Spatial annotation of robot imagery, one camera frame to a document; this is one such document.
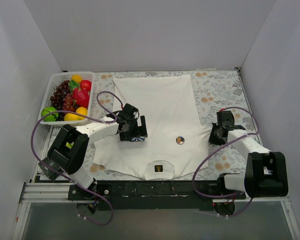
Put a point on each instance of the floral tablecloth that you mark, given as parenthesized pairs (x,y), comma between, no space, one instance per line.
(212,89)

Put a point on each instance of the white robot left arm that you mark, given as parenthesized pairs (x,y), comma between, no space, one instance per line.
(80,137)

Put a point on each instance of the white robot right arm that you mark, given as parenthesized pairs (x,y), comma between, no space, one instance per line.
(265,172)

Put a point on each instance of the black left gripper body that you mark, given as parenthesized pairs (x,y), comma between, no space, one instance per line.
(134,134)

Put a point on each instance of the green watermelon toy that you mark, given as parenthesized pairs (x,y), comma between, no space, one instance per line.
(50,114)

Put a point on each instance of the purple grape bunch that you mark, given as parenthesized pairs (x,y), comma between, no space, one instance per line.
(62,98)

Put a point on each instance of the round shiny brooch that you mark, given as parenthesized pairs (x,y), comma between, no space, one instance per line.
(180,140)

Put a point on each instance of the red apple toy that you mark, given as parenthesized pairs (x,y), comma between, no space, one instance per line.
(86,84)

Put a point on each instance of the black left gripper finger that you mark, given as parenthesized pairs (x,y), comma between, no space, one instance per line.
(127,136)
(142,129)

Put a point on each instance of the yellow lemon toy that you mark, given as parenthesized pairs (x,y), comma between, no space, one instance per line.
(70,117)

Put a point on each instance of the orange fruit toy top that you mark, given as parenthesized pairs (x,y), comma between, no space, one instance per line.
(77,78)

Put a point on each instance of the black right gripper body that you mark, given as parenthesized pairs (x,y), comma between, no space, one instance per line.
(213,135)

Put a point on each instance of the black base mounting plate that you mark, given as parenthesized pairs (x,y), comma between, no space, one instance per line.
(148,195)

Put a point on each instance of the orange fruit toy bottom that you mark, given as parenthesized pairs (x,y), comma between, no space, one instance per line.
(82,111)

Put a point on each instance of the white plastic basket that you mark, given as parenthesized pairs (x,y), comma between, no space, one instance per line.
(54,81)

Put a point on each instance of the black green package box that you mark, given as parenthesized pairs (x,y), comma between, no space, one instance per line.
(48,171)

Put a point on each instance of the red dragon fruit toy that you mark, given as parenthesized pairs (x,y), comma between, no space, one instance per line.
(81,97)

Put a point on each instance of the orange fruit toy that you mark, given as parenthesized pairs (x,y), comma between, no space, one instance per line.
(77,78)
(82,111)

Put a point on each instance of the white t-shirt with flower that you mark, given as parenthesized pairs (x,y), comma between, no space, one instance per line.
(169,107)

